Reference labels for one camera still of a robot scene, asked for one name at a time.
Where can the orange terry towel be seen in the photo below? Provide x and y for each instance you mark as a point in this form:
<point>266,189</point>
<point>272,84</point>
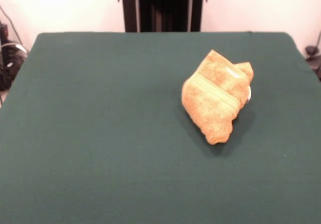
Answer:
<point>213,103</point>

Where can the black power adapter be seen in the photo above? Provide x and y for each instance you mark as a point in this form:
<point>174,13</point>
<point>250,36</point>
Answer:
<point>311,50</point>

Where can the black upright stand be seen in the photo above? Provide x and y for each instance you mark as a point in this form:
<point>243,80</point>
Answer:
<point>130,8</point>

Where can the dark green table cloth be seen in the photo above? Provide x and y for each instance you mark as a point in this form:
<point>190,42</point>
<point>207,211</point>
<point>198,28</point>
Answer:
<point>100,133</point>

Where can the black electronics box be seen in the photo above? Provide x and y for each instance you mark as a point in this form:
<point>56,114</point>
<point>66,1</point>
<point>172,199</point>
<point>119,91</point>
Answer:
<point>3,30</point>

